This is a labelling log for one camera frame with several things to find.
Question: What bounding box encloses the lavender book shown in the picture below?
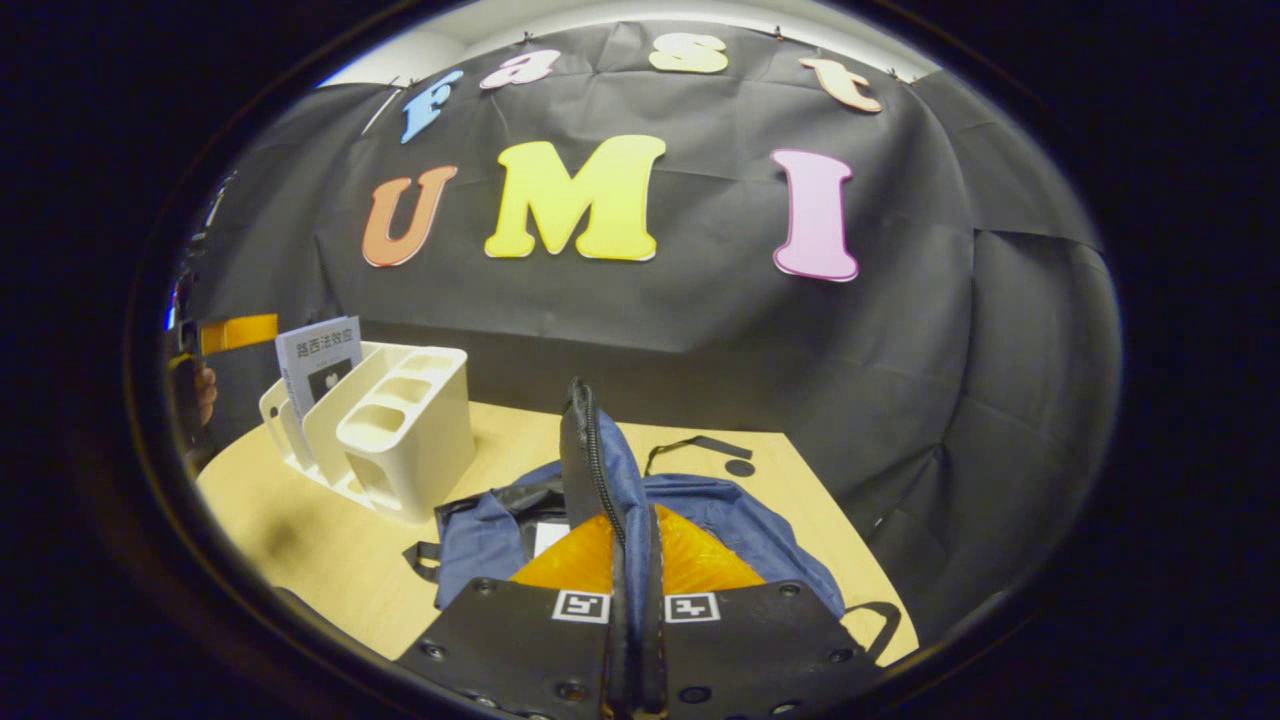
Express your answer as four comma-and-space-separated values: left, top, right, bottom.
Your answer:
275, 316, 364, 421

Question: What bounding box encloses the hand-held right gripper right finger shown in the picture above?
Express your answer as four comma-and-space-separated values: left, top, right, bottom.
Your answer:
640, 505, 886, 720

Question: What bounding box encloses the white plastic bookshelf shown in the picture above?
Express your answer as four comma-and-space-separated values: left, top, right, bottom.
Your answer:
258, 342, 476, 524

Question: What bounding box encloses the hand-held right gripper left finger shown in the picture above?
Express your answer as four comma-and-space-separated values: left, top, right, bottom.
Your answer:
396, 505, 633, 720

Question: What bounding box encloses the blue schoolbag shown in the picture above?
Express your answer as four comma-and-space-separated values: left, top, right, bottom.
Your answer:
403, 377, 901, 661

